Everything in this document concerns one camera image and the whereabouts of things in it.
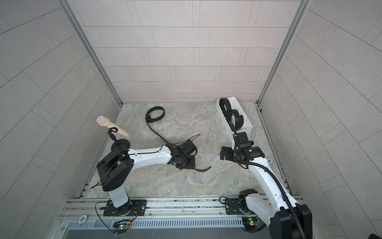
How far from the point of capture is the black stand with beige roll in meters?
0.73

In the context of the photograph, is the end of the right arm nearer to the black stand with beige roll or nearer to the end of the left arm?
the end of the left arm

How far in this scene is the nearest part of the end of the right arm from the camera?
0.55 metres

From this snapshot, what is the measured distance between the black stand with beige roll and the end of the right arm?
0.58 metres
